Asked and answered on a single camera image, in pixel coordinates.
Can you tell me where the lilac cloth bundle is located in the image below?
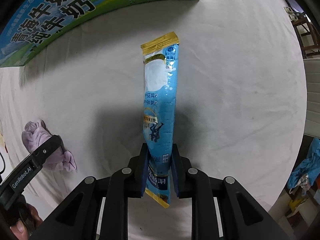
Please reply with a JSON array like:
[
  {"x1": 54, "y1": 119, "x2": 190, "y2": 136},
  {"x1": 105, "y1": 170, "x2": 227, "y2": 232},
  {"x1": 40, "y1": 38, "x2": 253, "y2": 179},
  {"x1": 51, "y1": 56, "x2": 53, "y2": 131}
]
[{"x1": 22, "y1": 120, "x2": 77, "y2": 172}]

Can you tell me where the light blue milk powder bag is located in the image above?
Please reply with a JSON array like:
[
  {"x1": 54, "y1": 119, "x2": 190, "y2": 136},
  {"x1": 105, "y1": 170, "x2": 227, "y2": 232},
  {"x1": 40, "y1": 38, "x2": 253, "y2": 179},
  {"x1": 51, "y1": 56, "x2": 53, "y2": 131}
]
[{"x1": 141, "y1": 31, "x2": 180, "y2": 208}]

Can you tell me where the left hand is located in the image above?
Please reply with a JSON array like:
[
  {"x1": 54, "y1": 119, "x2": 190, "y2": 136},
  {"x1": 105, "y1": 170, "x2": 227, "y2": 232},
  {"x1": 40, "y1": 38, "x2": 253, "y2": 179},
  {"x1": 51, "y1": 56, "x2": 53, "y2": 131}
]
[{"x1": 10, "y1": 203, "x2": 43, "y2": 240}]

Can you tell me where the blue clothes pile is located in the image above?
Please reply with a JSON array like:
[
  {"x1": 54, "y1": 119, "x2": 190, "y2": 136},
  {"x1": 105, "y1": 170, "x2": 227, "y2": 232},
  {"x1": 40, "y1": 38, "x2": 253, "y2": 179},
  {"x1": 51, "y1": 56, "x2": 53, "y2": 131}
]
[{"x1": 287, "y1": 138, "x2": 319, "y2": 190}]

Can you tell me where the printed cardboard milk box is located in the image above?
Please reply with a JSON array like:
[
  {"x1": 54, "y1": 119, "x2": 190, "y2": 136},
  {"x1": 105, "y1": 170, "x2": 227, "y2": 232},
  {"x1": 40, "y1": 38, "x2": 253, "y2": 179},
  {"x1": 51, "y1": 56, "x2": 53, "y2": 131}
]
[{"x1": 0, "y1": 0, "x2": 207, "y2": 68}]

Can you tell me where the dark wooden chair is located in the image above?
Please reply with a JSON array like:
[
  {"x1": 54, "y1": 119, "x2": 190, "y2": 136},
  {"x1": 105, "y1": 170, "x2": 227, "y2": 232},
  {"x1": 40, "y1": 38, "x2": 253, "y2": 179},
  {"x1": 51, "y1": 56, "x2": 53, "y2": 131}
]
[{"x1": 291, "y1": 17, "x2": 319, "y2": 59}]

